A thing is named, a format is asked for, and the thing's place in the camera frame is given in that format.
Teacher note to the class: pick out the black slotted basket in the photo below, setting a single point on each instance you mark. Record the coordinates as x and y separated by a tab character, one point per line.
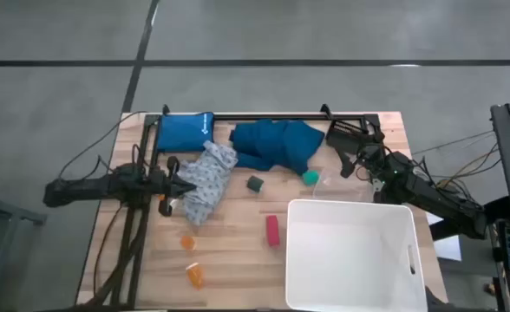
346	126

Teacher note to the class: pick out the blue first aid pouch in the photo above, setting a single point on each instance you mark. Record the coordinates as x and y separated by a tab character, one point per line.
181	132

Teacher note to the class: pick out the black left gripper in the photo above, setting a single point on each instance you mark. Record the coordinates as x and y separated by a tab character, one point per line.
168	182

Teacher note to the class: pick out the white plastic bin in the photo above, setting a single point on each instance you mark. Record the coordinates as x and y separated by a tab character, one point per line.
350	260

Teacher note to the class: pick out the dark blue scrub garment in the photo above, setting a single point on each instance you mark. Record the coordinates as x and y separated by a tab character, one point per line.
281	143

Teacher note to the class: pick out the white paper sheet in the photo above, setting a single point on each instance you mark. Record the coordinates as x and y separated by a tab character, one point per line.
448	249

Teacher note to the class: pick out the grey metal furniture frame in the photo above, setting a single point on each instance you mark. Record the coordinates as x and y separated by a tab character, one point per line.
3	212

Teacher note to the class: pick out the black aluminium table frame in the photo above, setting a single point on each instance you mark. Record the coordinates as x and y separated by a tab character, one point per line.
259	116

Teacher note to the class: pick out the grey patterned hospital gown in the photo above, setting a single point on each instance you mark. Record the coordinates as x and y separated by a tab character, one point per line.
207	182

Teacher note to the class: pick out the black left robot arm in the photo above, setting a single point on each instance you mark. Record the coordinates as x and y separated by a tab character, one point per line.
90	187

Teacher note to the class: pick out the dark green bandage roll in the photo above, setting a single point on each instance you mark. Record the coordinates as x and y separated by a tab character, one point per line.
255	184

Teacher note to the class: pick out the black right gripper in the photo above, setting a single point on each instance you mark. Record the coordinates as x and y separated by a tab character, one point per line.
376	160

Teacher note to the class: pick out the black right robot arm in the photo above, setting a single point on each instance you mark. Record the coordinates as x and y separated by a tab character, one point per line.
433	195

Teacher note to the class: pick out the clear plastic bag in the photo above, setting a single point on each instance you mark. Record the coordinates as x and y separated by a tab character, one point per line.
341	188

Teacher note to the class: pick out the red bandage roll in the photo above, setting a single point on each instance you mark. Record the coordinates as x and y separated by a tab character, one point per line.
272	231

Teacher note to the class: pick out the teal bandage roll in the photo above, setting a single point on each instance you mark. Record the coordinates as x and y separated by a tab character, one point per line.
310	178

